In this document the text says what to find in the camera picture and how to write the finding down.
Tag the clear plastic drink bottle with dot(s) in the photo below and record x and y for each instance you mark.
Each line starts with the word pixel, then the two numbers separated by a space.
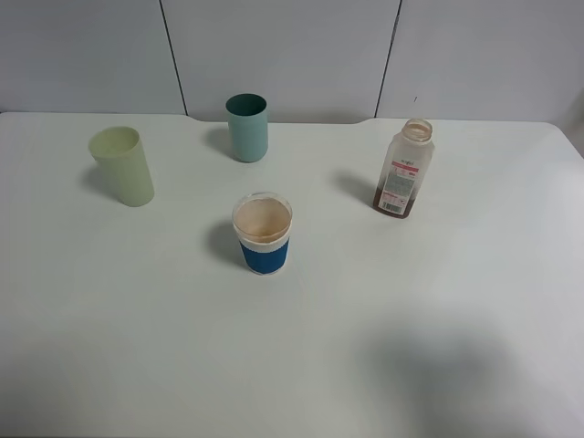
pixel 406 162

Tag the teal plastic cup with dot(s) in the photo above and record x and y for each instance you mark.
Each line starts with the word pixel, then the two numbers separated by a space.
pixel 247 123

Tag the pale green plastic cup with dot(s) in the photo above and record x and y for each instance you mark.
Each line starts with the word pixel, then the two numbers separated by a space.
pixel 119 154

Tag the glass cup with blue sleeve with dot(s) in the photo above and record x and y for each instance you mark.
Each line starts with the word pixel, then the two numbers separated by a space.
pixel 262 223

